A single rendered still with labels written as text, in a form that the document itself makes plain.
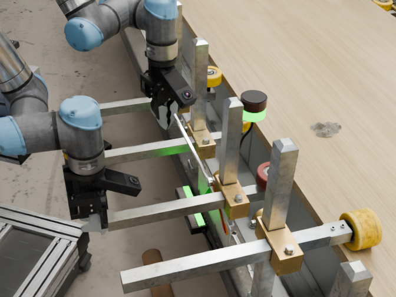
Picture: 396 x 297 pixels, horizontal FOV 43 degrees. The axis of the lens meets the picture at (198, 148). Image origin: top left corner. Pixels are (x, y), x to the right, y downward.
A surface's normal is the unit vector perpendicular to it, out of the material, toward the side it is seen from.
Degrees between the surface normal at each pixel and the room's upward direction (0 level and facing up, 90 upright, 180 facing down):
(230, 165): 90
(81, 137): 90
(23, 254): 0
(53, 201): 0
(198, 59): 90
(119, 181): 33
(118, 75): 0
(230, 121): 90
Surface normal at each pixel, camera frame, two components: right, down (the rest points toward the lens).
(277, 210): 0.29, 0.60
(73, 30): -0.48, 0.54
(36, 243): 0.03, -0.78
